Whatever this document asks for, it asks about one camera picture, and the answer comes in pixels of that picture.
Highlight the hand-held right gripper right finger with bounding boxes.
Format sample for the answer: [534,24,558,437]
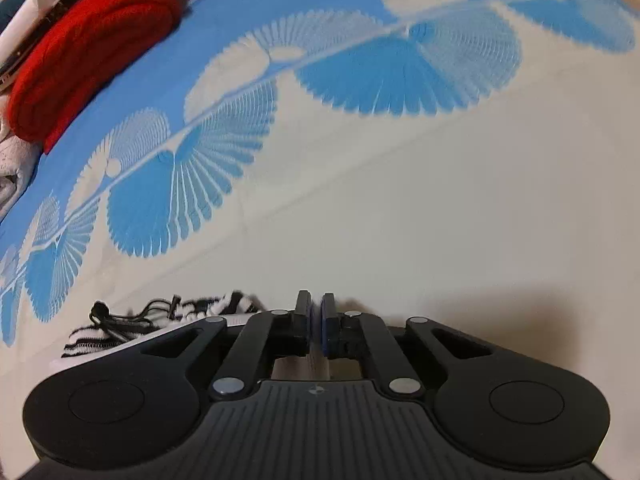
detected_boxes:
[320,292,502,402]

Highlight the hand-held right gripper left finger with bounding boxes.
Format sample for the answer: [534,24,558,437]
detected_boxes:
[132,290,315,403]

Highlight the black white striped small garment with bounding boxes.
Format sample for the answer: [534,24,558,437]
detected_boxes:
[62,289,362,382]

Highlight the blue white printed bedspread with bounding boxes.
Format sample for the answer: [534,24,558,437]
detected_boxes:
[0,0,640,391]

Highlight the red folded blanket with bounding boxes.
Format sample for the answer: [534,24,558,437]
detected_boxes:
[7,0,184,157]

